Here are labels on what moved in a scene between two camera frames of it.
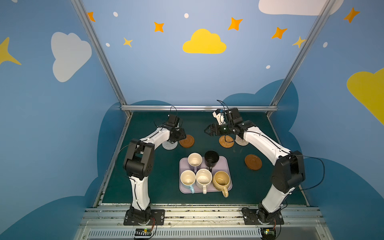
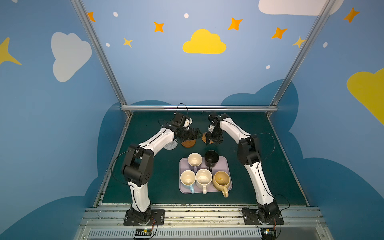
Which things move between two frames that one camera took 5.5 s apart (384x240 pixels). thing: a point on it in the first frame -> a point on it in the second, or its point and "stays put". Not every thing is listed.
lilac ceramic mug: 195,160 stays put
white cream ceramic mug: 203,179 stays put
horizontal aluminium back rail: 218,107 stays put
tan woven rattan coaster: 222,141 -> 204,138
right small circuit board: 268,233 stays put
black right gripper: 216,129 -> 214,135
